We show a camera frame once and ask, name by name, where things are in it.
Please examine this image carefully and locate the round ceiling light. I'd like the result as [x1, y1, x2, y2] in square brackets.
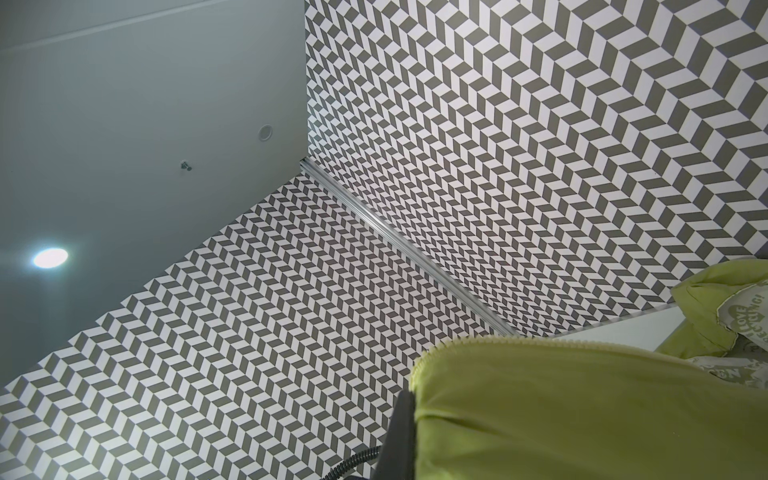
[32, 247, 69, 269]

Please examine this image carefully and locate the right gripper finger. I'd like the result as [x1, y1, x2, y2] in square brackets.
[372, 390, 416, 480]

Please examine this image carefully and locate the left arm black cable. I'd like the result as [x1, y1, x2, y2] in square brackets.
[320, 445, 383, 480]

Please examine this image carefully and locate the green jacket with printed lining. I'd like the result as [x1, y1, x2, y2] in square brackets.
[410, 259, 767, 479]

